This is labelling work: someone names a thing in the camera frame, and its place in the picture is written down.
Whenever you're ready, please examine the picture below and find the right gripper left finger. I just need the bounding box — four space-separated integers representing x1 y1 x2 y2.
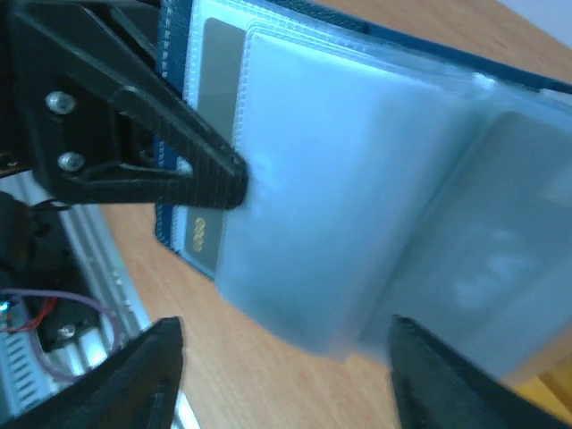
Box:
1 317 183 429

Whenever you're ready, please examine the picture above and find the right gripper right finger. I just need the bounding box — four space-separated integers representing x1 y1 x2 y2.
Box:
389 316 570 429

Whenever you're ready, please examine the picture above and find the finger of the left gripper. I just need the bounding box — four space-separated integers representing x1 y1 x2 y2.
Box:
6 1 248 209

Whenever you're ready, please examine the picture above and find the black VIP credit card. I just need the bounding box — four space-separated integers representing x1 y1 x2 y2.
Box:
182 16 247 276

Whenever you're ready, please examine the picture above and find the blue card holder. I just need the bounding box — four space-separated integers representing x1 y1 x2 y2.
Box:
156 1 571 380

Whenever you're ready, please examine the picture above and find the left yellow bin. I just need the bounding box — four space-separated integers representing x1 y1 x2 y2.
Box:
516 358 572 424

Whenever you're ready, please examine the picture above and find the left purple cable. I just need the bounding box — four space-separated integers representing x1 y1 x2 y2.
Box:
0 288 122 385

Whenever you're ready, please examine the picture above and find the aluminium rail base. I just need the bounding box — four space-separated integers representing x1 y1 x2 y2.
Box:
0 169 153 416

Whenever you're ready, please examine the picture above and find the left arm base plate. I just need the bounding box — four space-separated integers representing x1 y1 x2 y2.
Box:
24 290 104 353

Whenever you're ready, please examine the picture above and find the grey slotted cable duct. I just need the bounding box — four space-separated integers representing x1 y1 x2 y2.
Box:
1 332 56 416

